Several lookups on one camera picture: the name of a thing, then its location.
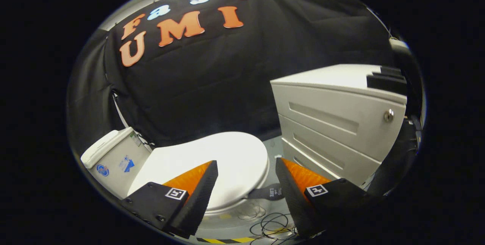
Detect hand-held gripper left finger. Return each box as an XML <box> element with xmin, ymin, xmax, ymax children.
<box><xmin>121</xmin><ymin>160</ymin><xmax>219</xmax><ymax>239</ymax></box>

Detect black floor cables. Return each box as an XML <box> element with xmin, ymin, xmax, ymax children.
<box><xmin>248</xmin><ymin>213</ymin><xmax>300</xmax><ymax>242</ymax></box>

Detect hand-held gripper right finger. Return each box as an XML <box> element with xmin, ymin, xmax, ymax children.
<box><xmin>275</xmin><ymin>157</ymin><xmax>374</xmax><ymax>239</ymax></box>

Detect white drawer cabinet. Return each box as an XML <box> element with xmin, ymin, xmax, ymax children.
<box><xmin>270</xmin><ymin>64</ymin><xmax>408</xmax><ymax>190</ymax></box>

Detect yellow black hazard tape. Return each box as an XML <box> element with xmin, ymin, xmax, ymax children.
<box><xmin>195</xmin><ymin>237</ymin><xmax>258</xmax><ymax>244</ymax></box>

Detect white toilet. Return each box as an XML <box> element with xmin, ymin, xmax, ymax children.
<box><xmin>80</xmin><ymin>127</ymin><xmax>273</xmax><ymax>226</ymax></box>

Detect white toilet lid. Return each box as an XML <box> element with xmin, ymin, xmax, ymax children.
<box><xmin>127</xmin><ymin>131</ymin><xmax>270</xmax><ymax>212</ymax></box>

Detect black backdrop cloth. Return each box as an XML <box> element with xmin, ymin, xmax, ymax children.
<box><xmin>67</xmin><ymin>0</ymin><xmax>394</xmax><ymax>151</ymax></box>

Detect black lid pull strap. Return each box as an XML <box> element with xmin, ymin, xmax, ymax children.
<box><xmin>246</xmin><ymin>186</ymin><xmax>285</xmax><ymax>201</ymax></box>

